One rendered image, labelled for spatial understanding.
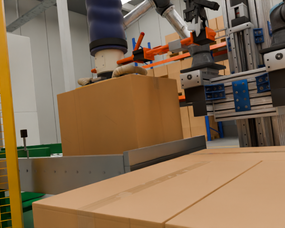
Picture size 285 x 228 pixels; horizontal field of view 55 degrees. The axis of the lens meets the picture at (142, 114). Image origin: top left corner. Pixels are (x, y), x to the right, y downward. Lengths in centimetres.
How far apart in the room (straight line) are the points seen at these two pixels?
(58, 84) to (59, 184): 1045
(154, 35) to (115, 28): 1064
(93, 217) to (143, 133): 75
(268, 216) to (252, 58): 140
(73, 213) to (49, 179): 91
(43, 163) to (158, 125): 64
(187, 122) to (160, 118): 812
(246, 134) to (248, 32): 61
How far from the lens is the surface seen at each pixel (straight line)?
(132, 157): 110
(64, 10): 494
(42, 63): 1164
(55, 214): 69
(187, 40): 132
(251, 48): 181
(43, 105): 1127
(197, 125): 936
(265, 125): 179
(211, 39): 129
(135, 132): 125
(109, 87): 136
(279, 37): 165
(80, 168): 131
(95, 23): 164
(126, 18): 193
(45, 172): 155
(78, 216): 62
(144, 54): 144
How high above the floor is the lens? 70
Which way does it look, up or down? 3 degrees up
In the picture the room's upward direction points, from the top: 6 degrees counter-clockwise
